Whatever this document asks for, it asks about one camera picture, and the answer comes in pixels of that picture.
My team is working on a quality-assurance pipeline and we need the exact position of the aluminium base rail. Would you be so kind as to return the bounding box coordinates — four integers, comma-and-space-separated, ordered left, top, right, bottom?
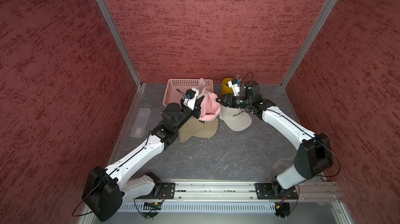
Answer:
122, 180, 343, 203

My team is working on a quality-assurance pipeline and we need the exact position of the left corner aluminium post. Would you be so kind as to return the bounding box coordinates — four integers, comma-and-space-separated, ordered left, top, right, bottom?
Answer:
95, 0, 142, 88

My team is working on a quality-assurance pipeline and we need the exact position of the right corner aluminium post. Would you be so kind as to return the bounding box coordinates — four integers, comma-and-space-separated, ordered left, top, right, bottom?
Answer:
280, 0, 338, 88

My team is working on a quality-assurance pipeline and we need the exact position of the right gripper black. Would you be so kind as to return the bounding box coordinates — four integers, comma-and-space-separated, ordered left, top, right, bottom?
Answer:
216, 93, 252, 107

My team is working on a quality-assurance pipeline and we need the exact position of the pink plastic basket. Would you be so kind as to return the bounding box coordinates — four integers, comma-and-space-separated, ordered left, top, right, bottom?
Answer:
162, 78, 214, 109

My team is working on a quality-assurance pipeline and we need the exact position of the pink cloth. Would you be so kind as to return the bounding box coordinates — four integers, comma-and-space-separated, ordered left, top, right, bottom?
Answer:
198, 78, 221, 122

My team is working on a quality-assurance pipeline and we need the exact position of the white Colorado baseball cap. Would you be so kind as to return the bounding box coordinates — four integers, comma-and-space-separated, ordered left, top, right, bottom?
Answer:
219, 106, 252, 132

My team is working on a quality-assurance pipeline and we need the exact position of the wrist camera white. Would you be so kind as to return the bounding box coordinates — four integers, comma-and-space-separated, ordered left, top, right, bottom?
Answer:
183, 88, 199, 111
228, 79, 242, 97

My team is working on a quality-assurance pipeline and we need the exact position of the yellow pencil cup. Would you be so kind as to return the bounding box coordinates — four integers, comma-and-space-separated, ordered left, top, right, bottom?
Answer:
221, 78, 234, 96

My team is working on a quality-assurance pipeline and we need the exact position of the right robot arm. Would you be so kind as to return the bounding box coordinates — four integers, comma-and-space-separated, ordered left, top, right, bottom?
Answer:
216, 79, 333, 195

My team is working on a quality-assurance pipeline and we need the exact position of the beige baseball cap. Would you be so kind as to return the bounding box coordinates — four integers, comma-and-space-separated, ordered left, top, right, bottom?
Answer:
179, 117, 219, 143

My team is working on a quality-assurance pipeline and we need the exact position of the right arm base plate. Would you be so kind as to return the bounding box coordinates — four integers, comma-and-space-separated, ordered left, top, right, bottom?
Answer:
254, 182, 299, 201

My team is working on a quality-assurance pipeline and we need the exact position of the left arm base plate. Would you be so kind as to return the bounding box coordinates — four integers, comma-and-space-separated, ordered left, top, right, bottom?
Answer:
137, 182, 176, 201

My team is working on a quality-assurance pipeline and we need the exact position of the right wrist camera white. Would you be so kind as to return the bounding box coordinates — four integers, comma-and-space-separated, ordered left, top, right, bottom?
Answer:
228, 79, 242, 97

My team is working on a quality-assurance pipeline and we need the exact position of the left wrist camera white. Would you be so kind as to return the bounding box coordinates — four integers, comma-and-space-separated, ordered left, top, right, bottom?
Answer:
183, 88, 199, 111

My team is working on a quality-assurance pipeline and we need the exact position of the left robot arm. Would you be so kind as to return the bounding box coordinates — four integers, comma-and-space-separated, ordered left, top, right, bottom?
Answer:
82, 96, 204, 222

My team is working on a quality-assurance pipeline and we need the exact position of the corner aluminium post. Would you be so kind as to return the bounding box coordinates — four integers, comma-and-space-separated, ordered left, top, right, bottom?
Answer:
95, 0, 142, 88
280, 0, 338, 88

